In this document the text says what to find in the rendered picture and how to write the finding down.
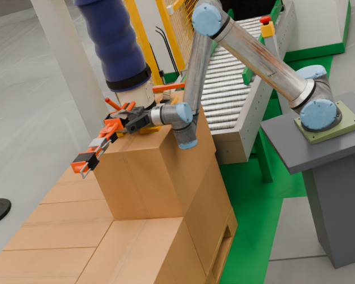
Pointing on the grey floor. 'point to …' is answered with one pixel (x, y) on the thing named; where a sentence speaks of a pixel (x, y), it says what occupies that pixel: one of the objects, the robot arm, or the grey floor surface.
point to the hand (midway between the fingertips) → (114, 123)
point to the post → (268, 31)
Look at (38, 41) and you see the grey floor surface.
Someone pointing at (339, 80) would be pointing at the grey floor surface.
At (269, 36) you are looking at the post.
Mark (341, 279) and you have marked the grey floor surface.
